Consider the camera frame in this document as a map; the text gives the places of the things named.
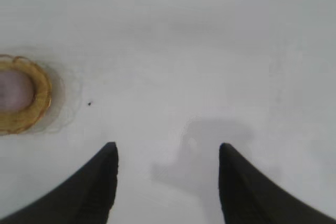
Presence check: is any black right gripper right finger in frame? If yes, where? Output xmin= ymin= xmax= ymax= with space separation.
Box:
xmin=218 ymin=142 xmax=336 ymax=224

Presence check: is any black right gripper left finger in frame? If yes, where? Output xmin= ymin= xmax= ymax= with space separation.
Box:
xmin=0 ymin=141 xmax=119 ymax=224

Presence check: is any pink peach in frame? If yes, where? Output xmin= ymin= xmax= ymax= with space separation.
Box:
xmin=0 ymin=69 xmax=35 ymax=112

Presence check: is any woven orange yellow basket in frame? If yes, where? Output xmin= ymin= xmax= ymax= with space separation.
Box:
xmin=0 ymin=54 xmax=53 ymax=136

